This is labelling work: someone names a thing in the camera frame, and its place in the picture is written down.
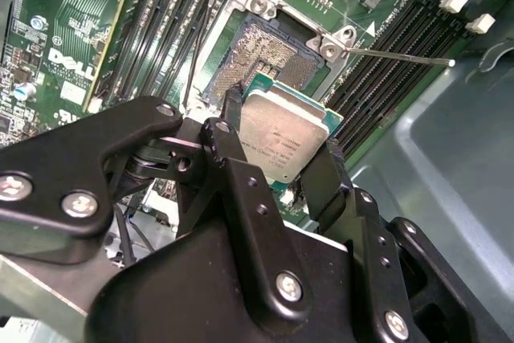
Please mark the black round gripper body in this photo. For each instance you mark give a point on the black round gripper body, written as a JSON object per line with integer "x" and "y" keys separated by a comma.
{"x": 180, "y": 299}

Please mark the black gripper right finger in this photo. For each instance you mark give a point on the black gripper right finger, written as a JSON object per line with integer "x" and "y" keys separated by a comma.
{"x": 385, "y": 270}

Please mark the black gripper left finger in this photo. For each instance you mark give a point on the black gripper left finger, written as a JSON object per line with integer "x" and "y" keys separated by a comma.
{"x": 60, "y": 158}

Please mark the silver green CPU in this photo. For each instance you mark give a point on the silver green CPU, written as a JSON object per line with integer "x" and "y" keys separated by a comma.
{"x": 281, "y": 134}

